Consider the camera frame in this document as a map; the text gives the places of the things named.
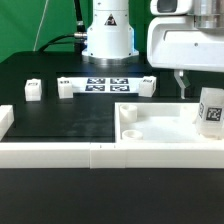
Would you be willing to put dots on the white U-shaped fence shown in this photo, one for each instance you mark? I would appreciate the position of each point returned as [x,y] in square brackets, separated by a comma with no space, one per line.
[125,154]

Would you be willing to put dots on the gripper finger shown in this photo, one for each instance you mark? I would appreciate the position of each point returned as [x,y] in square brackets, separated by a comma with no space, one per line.
[182,80]

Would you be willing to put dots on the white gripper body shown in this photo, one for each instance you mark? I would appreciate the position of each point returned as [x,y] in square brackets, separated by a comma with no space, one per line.
[187,35]

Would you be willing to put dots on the fiducial marker sheet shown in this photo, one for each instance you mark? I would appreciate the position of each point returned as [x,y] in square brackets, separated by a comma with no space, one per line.
[105,85]

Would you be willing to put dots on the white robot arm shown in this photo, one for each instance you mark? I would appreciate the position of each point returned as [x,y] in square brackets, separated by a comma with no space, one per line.
[110,38]

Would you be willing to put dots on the white square tabletop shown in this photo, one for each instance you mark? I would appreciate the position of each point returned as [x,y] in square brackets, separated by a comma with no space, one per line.
[162,123]

